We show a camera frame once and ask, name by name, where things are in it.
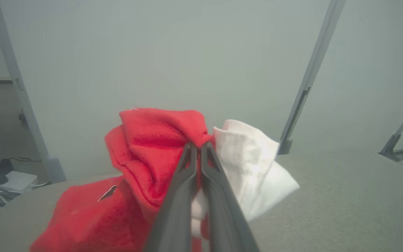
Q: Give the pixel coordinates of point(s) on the red white basketball jersey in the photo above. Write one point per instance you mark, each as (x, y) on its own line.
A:
(145, 147)

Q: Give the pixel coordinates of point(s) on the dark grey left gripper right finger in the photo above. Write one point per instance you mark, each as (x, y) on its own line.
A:
(222, 217)

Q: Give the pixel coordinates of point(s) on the white power strip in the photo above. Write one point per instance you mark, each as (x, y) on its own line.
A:
(16, 180)

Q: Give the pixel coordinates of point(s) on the grey fabric sofa cushion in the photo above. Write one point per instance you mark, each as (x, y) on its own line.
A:
(327, 210)

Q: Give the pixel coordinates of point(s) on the black power adapter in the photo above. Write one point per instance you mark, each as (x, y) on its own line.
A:
(4, 167)

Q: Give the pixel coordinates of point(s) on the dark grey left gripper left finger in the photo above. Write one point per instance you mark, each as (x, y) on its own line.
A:
(175, 210)

